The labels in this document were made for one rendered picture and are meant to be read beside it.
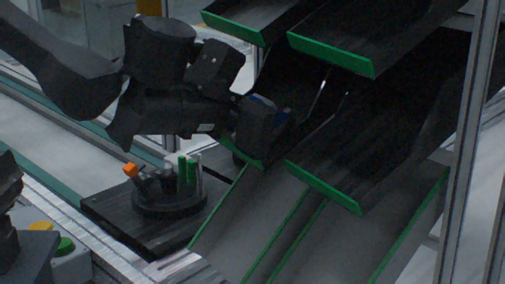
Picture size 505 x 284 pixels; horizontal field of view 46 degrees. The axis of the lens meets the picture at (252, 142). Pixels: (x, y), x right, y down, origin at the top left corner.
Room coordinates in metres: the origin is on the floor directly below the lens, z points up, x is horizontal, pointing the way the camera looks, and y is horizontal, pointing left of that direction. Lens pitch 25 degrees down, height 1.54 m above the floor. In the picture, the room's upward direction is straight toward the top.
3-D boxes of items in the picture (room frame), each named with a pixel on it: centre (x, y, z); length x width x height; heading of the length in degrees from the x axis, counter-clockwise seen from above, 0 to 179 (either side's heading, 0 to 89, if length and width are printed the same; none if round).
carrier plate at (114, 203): (0.96, 0.15, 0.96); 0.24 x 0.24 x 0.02; 45
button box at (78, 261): (0.87, 0.37, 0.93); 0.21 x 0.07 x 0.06; 45
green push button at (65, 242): (0.82, 0.32, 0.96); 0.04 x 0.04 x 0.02
